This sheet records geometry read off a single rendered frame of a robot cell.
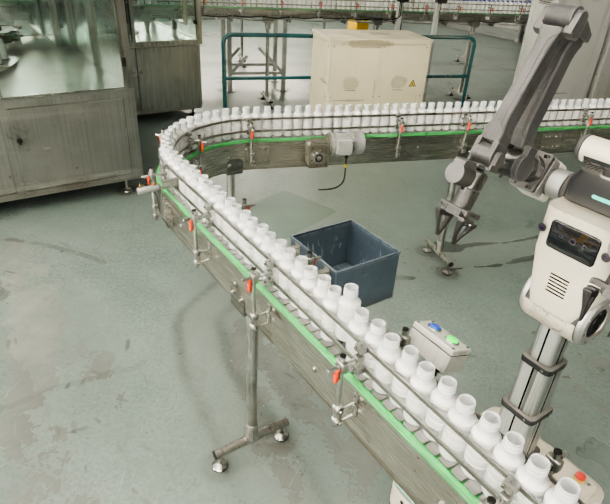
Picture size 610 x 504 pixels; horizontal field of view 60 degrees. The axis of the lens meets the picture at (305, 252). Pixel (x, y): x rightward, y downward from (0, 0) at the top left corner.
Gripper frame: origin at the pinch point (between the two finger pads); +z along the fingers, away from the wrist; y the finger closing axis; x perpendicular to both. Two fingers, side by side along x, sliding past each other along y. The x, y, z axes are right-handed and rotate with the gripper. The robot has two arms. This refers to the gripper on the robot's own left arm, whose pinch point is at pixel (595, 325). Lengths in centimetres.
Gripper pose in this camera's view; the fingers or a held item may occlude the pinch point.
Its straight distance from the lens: 132.0
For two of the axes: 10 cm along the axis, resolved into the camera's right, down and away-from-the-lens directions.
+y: 6.5, 4.5, -6.1
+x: 6.5, 0.7, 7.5
